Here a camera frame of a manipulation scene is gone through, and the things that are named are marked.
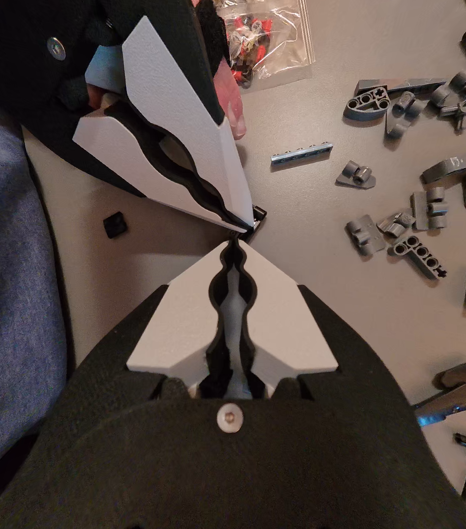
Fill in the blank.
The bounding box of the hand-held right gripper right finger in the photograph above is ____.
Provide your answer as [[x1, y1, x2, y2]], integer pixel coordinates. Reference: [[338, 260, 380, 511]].
[[235, 241, 339, 399]]

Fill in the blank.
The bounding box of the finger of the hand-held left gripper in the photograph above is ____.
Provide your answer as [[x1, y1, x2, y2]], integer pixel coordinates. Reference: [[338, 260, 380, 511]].
[[85, 16, 255, 226], [72, 116, 248, 234]]

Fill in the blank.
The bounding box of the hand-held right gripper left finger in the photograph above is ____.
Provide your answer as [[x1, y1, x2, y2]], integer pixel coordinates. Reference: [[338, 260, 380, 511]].
[[126, 241, 234, 399]]

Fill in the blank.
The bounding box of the black plate assembly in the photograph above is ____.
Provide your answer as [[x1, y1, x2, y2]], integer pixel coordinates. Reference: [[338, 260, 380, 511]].
[[239, 204, 267, 244]]

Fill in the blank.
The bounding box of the grey studded lego plate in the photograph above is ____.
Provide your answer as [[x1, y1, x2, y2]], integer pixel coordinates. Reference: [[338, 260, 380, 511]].
[[270, 141, 334, 167]]

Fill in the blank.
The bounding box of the pile of black lego pieces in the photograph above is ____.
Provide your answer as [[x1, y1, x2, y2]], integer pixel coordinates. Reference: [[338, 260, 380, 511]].
[[413, 359, 466, 517]]

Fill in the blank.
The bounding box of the person's left hand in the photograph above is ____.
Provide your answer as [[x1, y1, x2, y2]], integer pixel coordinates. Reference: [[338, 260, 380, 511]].
[[212, 64, 247, 140]]

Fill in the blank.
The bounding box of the zip bag of red pins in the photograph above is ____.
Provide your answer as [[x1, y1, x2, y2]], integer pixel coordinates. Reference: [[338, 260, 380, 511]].
[[223, 0, 315, 85]]

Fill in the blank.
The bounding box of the pile of dark grey pieces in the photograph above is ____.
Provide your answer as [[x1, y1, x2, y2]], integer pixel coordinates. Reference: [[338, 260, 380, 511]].
[[335, 0, 466, 317]]

